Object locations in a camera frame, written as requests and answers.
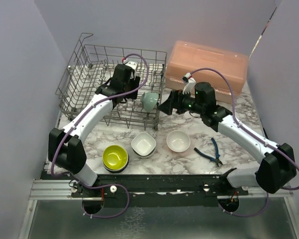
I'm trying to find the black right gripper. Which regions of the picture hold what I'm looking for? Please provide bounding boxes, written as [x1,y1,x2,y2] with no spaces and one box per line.
[157,89,204,115]

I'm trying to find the celadon green bowl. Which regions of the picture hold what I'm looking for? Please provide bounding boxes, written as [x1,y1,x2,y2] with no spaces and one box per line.
[140,92,159,113]

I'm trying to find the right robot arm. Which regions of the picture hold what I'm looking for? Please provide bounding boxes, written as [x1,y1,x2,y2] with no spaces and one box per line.
[157,82,297,195]

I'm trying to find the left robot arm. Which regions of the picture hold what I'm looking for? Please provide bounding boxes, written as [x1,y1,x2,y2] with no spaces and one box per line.
[48,61,140,197]

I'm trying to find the white round bowl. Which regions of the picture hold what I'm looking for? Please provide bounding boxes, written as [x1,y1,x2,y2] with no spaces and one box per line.
[166,130,190,153]

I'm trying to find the white square bowl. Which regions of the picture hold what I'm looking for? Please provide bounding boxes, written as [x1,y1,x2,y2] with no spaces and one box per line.
[131,132,156,157]

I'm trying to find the yellow-green bowl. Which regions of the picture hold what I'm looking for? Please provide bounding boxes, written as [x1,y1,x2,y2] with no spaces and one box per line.
[103,145,129,160]

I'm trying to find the grey bowl under yellow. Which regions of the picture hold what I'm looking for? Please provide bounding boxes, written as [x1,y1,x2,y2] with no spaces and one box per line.
[103,160,129,173]

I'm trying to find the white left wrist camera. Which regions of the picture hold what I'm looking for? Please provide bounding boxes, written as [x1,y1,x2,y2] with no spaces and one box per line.
[122,58,139,72]

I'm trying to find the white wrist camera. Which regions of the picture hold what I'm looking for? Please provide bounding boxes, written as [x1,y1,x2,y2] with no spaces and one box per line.
[122,58,139,72]
[182,73,196,94]

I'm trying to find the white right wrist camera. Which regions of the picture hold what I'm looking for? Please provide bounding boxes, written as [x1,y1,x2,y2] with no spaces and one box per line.
[182,73,196,94]

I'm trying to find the grey wire dish rack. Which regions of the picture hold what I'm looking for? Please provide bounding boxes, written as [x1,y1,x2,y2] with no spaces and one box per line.
[55,32,167,131]

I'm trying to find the blue-handled pliers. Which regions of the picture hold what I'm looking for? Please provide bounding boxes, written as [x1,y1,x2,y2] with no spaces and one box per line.
[194,137,224,167]

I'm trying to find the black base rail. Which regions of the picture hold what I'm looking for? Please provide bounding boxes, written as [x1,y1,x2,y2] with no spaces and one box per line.
[39,173,250,207]

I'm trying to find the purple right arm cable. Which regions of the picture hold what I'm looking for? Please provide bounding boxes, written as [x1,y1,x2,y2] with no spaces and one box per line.
[189,68,299,217]

